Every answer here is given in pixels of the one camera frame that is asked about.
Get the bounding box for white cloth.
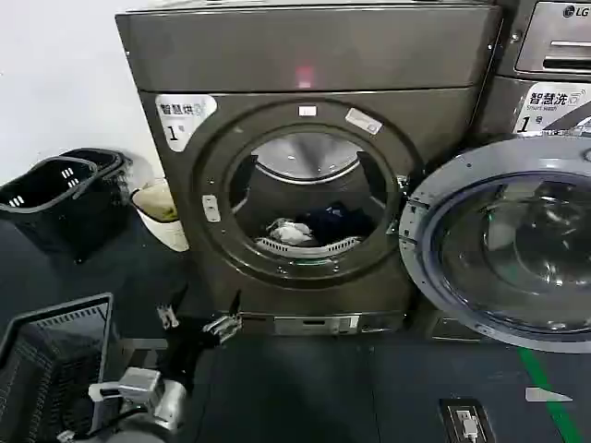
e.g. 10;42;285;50
266;218;319;246

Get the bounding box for black plastic laundry basket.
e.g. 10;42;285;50
0;155;122;265
59;147;136;218

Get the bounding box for white plug with cable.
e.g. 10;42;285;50
454;408;479;438

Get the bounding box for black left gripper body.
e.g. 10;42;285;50
160;315;221;385

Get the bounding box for white bin with cloth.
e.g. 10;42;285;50
129;176;191;253

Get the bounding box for green floor tape strip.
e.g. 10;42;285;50
515;346;587;443

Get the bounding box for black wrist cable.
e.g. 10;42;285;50
90;386;161;443

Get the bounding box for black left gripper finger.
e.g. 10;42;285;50
201;289;245;345
155;281;190;330

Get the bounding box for round glass dryer door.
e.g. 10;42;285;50
398;137;591;355

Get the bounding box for grey arrow floor sticker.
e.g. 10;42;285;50
525;387;574;403

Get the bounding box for grey washing machine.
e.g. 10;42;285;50
477;0;591;343

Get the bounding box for grey front-loading dryer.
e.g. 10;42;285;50
115;1;505;341

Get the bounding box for grey mesh laundry basket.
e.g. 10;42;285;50
0;292;115;443

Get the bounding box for dark blue garment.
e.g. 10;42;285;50
294;201;376;245

